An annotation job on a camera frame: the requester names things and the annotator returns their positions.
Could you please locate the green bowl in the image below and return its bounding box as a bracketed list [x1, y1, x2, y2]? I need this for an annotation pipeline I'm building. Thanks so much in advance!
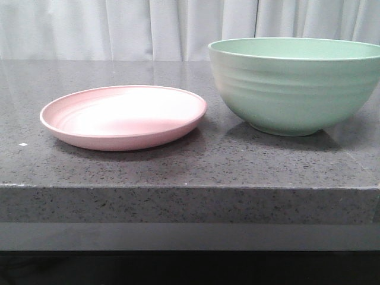
[208, 37, 379, 137]

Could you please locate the pink plate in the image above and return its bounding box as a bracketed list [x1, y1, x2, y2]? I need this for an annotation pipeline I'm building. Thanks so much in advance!
[40, 85, 207, 151]

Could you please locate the white curtain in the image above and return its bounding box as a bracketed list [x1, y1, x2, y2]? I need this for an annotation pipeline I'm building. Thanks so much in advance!
[1, 1, 379, 61]

